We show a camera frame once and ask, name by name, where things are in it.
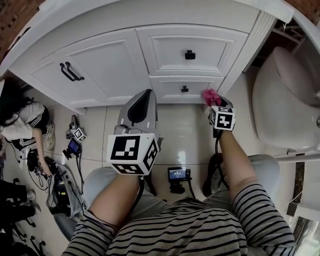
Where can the large black drawer knob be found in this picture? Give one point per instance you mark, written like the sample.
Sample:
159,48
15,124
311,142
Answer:
190,55

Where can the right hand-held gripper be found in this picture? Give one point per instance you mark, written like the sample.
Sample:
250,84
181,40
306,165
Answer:
223,118

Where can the person's striped shirt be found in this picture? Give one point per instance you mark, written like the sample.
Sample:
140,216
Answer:
180,230

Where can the white sink cabinet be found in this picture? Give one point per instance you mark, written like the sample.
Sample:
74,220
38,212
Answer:
112,65

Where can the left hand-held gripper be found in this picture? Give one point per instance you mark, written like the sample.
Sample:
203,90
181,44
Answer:
132,150

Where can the person's left forearm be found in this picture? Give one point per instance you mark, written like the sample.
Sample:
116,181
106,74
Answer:
115,197

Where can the white toilet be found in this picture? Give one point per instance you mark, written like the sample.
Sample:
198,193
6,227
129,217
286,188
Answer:
277,105

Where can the denim bag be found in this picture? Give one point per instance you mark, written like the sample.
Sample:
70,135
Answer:
70,190

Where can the small black drawer knob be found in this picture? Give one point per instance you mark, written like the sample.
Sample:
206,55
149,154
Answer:
184,89

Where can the person's light grey trousers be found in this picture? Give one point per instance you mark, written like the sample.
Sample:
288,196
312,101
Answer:
100,178

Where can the person's right forearm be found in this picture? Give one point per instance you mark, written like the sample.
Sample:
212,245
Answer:
235,160

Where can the spare hand-held gripper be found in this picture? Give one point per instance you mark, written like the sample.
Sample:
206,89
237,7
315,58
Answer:
77,132

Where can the pink cloth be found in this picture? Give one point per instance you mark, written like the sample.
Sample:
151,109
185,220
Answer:
211,96

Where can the small blue-screen camera device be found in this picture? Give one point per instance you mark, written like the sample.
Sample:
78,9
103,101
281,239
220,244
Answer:
73,147

